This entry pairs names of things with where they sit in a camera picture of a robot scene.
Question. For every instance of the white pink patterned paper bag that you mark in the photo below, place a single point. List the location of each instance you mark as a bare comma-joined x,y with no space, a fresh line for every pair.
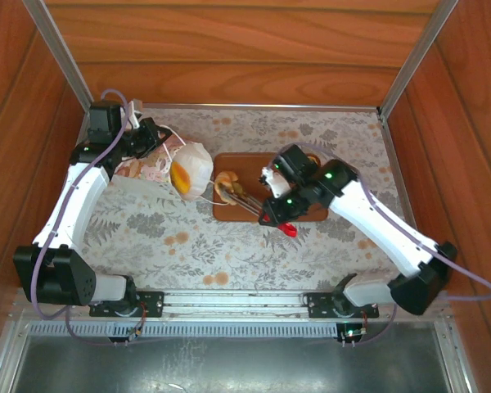
196,159

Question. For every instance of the small fake croissant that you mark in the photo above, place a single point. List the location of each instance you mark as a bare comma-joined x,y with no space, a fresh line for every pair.
225,182

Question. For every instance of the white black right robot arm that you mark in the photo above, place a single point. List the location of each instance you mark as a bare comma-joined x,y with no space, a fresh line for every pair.
384,225

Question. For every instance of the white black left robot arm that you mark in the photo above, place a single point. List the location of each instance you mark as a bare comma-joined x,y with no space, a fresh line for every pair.
73,204

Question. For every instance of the floral grey tablecloth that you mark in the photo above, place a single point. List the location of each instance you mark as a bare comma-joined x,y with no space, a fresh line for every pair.
229,245

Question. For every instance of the brown rectangular tray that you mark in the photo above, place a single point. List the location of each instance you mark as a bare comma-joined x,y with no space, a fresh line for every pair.
249,163

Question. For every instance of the aluminium table edge strip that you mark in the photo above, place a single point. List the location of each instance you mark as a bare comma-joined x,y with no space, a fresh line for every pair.
249,106
405,196

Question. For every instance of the small circuit board green light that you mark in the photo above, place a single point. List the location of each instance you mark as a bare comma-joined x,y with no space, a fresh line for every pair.
352,332

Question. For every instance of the grey metal sheet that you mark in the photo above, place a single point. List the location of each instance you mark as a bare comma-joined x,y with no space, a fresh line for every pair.
229,364

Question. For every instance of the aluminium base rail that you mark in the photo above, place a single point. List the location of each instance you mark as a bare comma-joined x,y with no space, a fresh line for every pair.
237,301

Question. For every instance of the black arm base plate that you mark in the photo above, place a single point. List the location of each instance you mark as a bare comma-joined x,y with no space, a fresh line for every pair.
153,303
319,305

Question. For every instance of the aluminium corner post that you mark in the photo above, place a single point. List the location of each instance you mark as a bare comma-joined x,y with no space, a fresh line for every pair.
422,45
55,45

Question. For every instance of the aluminium frame bar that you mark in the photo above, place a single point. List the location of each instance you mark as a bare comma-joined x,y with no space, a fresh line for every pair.
456,360
4,360

